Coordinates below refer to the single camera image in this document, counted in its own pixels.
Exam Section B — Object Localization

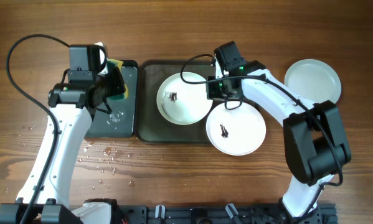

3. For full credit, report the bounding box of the black water tray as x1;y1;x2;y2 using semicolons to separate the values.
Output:
85;60;138;139

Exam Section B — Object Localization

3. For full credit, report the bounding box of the white plate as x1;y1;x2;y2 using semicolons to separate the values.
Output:
284;59;342;103
206;101;267;156
156;72;213;125

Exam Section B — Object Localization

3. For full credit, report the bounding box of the dark grey plate tray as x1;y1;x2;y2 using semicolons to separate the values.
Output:
134;60;210;144

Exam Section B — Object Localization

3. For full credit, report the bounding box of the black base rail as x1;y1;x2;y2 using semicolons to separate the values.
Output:
120;203;338;224

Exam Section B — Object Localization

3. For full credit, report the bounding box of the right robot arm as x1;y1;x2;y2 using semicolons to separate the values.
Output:
205;42;351;222

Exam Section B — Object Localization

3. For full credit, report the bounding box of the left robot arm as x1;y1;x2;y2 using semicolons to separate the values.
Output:
0;66;127;223

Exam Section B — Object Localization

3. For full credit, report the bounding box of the green yellow sponge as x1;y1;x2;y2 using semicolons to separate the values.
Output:
106;59;128;100

